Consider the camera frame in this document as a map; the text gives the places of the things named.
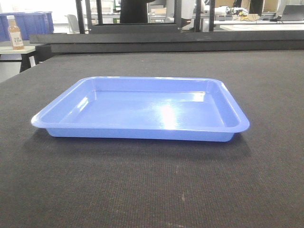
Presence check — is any blue plastic tray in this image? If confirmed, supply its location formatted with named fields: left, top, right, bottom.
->
left=31, top=76, right=250, bottom=142

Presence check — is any white background table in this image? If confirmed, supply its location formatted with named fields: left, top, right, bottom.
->
left=214, top=20, right=304, bottom=31

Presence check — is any blue crate in background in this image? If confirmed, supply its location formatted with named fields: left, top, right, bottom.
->
left=0, top=11, right=54, bottom=41

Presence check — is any orange juice bottle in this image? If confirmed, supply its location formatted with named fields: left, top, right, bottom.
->
left=7, top=15, right=25, bottom=50

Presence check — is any laptop on background table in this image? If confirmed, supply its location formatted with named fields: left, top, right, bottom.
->
left=281, top=5, right=304, bottom=21

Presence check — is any black metal frame rack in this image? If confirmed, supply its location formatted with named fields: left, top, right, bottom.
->
left=19, top=0, right=304, bottom=73

